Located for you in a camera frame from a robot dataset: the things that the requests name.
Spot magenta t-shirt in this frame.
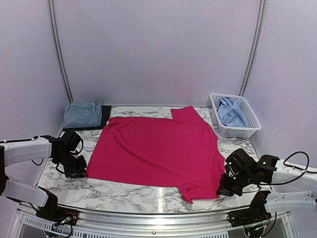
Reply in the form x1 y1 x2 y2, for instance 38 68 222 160
87 106 224 203

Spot left wall aluminium profile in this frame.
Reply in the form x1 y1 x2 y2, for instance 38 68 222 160
47 0 73 103

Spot right wall aluminium profile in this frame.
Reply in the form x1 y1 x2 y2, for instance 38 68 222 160
239 0 267 97

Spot white plastic laundry basket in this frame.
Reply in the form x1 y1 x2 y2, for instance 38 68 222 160
210 93 262 138

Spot light blue shirt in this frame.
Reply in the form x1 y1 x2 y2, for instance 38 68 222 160
217 97 248 127

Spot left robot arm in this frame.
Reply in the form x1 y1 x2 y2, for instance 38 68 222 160
0 131 87 221

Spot wall aluminium profile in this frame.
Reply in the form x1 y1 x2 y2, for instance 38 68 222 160
47 0 73 103
239 0 267 97

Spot folded black garment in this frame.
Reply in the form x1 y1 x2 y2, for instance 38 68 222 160
62 105 112 131

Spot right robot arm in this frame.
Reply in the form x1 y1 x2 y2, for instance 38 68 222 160
217 149 317 224

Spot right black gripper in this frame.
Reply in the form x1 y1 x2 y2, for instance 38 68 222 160
216 170 253 196

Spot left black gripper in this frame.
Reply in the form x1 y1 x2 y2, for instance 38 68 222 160
54 152 87 179

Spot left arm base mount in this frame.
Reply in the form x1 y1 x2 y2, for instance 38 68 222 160
36 207 79 226

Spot folded light blue jeans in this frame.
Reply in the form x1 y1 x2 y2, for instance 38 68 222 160
62 99 102 129

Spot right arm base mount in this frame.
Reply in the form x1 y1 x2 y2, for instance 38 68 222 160
226 208 271 227

